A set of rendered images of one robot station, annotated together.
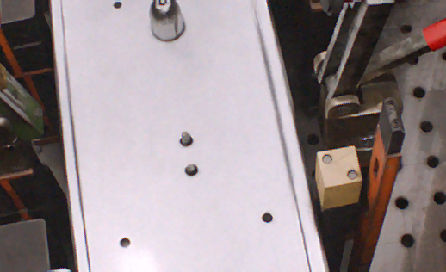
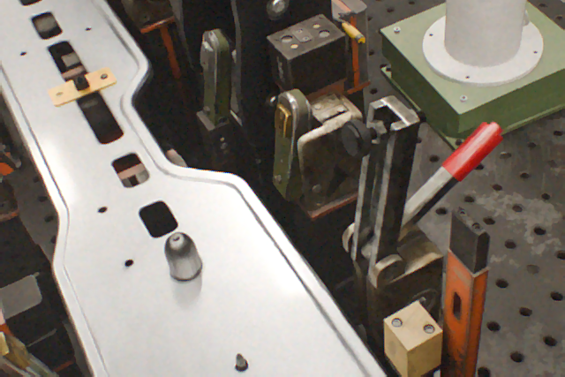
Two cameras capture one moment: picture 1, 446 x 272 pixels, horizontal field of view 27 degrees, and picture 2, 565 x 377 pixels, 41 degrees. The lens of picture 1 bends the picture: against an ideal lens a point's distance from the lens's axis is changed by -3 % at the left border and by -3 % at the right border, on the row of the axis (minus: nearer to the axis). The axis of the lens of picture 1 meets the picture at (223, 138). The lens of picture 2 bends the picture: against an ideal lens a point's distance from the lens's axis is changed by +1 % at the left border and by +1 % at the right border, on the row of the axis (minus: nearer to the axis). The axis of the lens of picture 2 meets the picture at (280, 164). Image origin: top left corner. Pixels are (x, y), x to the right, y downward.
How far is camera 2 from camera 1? 24 cm
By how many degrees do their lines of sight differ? 22
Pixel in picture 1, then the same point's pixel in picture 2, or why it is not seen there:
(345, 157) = (414, 313)
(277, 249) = not seen: outside the picture
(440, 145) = not seen: hidden behind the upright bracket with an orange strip
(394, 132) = (479, 237)
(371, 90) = (407, 249)
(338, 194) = (421, 358)
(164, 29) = (184, 266)
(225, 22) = (239, 246)
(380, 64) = (411, 213)
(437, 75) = not seen: hidden behind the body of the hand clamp
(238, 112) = (282, 320)
